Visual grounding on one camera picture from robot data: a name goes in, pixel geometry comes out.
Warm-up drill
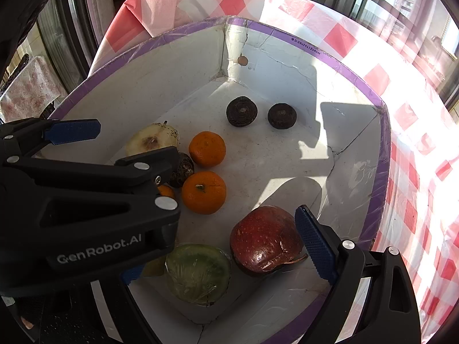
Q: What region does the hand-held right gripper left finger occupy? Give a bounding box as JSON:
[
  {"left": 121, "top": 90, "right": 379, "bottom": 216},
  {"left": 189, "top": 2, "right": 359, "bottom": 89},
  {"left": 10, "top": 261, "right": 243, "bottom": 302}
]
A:
[{"left": 91, "top": 263, "right": 162, "bottom": 344}]

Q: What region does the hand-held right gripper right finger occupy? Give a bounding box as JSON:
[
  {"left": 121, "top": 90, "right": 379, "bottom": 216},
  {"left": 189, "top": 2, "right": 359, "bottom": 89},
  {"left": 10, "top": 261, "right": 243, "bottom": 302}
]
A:
[{"left": 295, "top": 205, "right": 421, "bottom": 344}]

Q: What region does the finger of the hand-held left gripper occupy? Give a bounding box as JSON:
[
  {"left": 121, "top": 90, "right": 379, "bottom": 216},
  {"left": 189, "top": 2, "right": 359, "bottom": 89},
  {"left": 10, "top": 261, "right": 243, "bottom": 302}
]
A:
[
  {"left": 0, "top": 119, "right": 102, "bottom": 163},
  {"left": 0, "top": 146, "right": 180, "bottom": 238}
]

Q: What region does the yellow-green fruit half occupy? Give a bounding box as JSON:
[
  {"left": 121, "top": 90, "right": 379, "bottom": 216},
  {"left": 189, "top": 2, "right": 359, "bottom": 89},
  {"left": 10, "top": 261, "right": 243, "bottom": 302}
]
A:
[{"left": 141, "top": 256, "right": 167, "bottom": 277}]

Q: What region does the dark wrinkled fruit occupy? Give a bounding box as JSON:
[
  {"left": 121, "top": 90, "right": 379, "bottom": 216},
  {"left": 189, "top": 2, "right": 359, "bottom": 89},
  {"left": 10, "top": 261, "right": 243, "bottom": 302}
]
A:
[{"left": 168, "top": 152, "right": 195, "bottom": 189}]

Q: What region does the orange mandarin with stem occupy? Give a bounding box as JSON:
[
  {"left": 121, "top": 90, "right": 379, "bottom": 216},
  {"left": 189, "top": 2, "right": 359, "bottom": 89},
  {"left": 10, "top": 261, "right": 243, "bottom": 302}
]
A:
[{"left": 181, "top": 171, "right": 227, "bottom": 216}]

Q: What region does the green plastic-wrapped fruit half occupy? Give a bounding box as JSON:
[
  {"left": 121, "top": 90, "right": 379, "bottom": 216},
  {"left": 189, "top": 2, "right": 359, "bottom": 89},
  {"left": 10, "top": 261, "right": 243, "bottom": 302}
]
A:
[{"left": 165, "top": 244, "right": 232, "bottom": 307}]

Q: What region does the white foam box purple tape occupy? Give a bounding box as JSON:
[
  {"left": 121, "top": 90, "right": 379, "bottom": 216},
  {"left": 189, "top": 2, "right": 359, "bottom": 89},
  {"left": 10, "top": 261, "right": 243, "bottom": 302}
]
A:
[{"left": 46, "top": 15, "right": 391, "bottom": 344}]

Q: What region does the dark round fruit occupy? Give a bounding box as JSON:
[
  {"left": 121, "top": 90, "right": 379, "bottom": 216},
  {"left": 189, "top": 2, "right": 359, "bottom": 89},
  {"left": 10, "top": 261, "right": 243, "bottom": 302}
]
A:
[
  {"left": 226, "top": 96, "right": 258, "bottom": 128},
  {"left": 267, "top": 103, "right": 297, "bottom": 130}
]

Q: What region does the yellow apple half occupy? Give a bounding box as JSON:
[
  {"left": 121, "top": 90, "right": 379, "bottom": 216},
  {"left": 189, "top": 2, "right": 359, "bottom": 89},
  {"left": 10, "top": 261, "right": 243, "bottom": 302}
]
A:
[{"left": 125, "top": 122, "right": 180, "bottom": 157}]

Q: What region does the red apple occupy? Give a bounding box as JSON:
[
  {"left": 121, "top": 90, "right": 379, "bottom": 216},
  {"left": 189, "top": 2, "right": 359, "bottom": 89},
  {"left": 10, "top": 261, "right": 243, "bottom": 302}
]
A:
[{"left": 229, "top": 205, "right": 309, "bottom": 277}]

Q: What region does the floral pink cloth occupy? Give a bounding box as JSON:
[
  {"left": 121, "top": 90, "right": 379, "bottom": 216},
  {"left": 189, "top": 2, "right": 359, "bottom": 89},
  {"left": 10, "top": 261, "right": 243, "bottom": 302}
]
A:
[{"left": 0, "top": 55, "right": 69, "bottom": 124}]

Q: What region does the white lace curtain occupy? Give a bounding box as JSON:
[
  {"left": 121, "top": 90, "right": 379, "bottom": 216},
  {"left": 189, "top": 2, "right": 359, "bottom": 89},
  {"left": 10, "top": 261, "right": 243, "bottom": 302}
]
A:
[{"left": 84, "top": 0, "right": 115, "bottom": 44}]

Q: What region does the red white checkered tablecloth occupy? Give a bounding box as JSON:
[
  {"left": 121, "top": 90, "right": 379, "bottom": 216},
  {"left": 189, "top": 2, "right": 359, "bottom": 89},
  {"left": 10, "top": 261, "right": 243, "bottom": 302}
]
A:
[{"left": 90, "top": 0, "right": 459, "bottom": 344}]

